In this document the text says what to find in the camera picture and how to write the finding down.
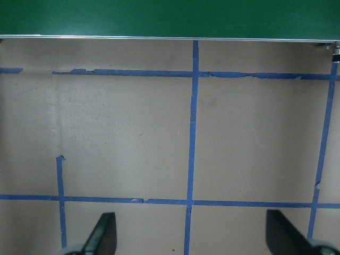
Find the green belt conveyor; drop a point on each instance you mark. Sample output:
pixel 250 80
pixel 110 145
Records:
pixel 170 18

